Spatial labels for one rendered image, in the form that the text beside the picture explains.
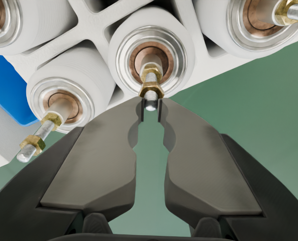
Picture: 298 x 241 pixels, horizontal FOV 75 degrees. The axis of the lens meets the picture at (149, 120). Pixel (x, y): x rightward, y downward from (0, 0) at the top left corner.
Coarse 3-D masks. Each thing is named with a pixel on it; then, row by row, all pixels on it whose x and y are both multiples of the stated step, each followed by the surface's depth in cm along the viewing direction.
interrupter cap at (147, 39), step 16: (144, 32) 19; (160, 32) 18; (128, 48) 19; (144, 48) 20; (160, 48) 19; (176, 48) 19; (128, 64) 20; (176, 64) 20; (128, 80) 21; (160, 80) 21; (176, 80) 21
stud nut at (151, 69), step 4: (144, 68) 17; (148, 68) 17; (152, 68) 17; (156, 68) 17; (144, 72) 17; (148, 72) 17; (152, 72) 17; (156, 72) 17; (160, 72) 18; (144, 76) 17; (160, 76) 17; (144, 80) 17
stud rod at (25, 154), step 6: (48, 120) 20; (42, 126) 19; (48, 126) 19; (36, 132) 18; (42, 132) 18; (48, 132) 19; (42, 138) 18; (30, 144) 17; (24, 150) 16; (30, 150) 16; (18, 156) 16; (24, 156) 16; (30, 156) 16; (24, 162) 16
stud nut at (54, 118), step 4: (48, 116) 20; (52, 116) 20; (56, 116) 20; (44, 120) 20; (52, 120) 20; (56, 120) 20; (60, 120) 21; (56, 124) 20; (60, 124) 21; (56, 128) 20
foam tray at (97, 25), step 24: (72, 0) 24; (96, 0) 29; (120, 0) 24; (144, 0) 23; (168, 0) 33; (96, 24) 25; (120, 24) 35; (192, 24) 25; (48, 48) 27; (216, 48) 30; (24, 72) 29; (192, 72) 28; (216, 72) 28; (120, 96) 32
